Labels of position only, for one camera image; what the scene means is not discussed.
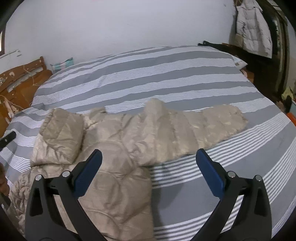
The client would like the black clothes pile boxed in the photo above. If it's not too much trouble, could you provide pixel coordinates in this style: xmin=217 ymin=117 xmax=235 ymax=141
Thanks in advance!
xmin=197 ymin=41 xmax=246 ymax=56

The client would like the wooden headboard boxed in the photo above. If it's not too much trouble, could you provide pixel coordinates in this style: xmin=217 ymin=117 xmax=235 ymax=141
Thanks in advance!
xmin=1 ymin=56 xmax=52 ymax=136

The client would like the white hanging puffer coat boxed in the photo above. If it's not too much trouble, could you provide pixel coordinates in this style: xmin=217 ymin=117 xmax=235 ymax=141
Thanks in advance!
xmin=235 ymin=1 xmax=273 ymax=58

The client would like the beige puffer jacket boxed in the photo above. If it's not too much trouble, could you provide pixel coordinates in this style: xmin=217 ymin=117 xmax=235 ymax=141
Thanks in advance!
xmin=7 ymin=99 xmax=248 ymax=240

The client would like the teal striped pillow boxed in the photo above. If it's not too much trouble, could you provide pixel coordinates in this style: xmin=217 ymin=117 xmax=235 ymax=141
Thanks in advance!
xmin=51 ymin=57 xmax=74 ymax=73

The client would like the grey striped bed sheet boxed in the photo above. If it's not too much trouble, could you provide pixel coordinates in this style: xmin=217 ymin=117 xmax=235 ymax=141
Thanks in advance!
xmin=1 ymin=46 xmax=295 ymax=240

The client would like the person's left hand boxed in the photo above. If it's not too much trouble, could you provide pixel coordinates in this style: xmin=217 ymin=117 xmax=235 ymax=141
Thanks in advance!
xmin=0 ymin=163 xmax=10 ymax=196

